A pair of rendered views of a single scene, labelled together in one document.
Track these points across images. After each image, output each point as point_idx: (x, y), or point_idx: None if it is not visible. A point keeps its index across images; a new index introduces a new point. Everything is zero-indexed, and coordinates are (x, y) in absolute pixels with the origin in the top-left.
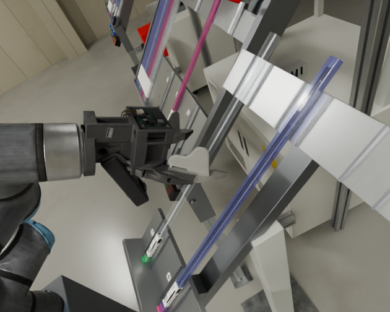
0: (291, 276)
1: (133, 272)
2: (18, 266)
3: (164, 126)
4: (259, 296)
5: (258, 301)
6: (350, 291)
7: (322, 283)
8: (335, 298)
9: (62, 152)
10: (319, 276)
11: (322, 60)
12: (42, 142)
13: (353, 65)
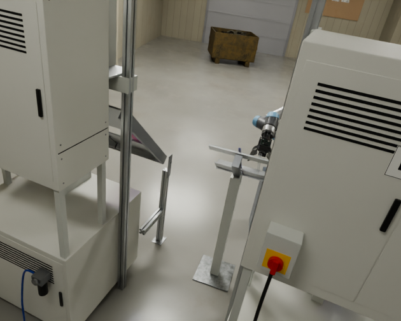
0: (225, 290)
1: (254, 169)
2: None
3: (260, 142)
4: (230, 272)
5: (229, 270)
6: (196, 301)
7: (210, 297)
8: (200, 293)
9: (263, 127)
10: (213, 299)
11: (316, 318)
12: (266, 124)
13: (290, 317)
